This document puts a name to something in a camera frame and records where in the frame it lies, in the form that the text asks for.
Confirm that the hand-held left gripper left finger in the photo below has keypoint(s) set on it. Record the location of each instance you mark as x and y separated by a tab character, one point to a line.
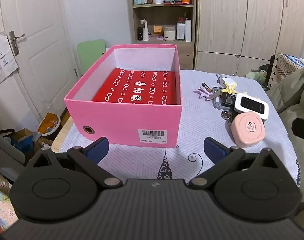
98	148

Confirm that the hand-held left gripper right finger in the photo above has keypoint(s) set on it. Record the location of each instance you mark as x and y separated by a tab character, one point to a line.
213	148

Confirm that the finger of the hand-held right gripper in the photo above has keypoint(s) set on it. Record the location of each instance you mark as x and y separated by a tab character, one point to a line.
302	128

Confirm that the pink cardboard box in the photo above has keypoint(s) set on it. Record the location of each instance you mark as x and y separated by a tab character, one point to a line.
117	120

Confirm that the pink round case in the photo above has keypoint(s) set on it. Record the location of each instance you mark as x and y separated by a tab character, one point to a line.
249	130

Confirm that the white black pocket router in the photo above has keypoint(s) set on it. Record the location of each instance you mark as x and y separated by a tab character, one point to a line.
251	103

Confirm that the black orange battery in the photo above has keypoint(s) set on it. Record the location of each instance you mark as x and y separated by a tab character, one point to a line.
206	86

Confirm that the white patterned tablecloth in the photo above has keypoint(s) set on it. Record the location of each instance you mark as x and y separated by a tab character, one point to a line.
196	120

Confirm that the olive green blanket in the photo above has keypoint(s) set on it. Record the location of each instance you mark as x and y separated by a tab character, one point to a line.
294	90

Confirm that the grey handheld device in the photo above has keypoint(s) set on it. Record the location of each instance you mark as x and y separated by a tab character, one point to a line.
218	104

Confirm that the orange plastic bag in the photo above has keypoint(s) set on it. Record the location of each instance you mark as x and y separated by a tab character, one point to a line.
49	125

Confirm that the purple star hair clip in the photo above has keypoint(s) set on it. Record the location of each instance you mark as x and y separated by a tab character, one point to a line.
203	93

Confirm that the yellow starfish ornament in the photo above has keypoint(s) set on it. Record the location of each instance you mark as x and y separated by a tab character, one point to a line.
229	88

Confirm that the black dotted white bag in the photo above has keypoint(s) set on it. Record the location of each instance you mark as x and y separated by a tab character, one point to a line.
281	67

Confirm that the white charger plug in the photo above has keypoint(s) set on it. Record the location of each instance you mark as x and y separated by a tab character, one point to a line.
228	81

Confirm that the green plush toy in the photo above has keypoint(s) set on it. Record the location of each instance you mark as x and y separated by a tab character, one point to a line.
255	75

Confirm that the blue cardboard box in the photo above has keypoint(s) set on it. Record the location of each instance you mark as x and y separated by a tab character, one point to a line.
22	143

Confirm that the wooden shelf unit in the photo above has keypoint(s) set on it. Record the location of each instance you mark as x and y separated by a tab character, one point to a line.
186	57

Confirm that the green board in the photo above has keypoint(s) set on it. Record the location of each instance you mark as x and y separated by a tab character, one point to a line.
89	52

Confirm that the floral blanket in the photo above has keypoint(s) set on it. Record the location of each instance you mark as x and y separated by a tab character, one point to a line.
2	205

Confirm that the light wood wardrobe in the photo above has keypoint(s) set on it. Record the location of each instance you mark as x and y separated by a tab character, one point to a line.
221	30

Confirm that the tall white bottle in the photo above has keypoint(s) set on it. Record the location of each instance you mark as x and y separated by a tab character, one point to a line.
188	31

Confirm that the small black bottle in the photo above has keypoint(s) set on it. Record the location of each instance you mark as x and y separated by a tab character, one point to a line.
140	33

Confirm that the white door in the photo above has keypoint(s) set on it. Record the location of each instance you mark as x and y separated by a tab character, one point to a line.
37	42

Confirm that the pink flat pad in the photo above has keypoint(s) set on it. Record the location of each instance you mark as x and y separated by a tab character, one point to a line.
160	38

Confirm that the white bottle with red cap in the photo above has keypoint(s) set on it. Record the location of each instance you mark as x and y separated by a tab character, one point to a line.
180	30

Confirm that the white round jar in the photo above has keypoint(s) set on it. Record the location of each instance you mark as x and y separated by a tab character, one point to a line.
169	33

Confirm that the white squeeze tube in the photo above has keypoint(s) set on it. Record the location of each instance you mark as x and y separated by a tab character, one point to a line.
145	31

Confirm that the white printed plastic bag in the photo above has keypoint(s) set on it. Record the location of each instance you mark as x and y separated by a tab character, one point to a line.
2	62

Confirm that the small orange box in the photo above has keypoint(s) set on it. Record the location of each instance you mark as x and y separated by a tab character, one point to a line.
157	30

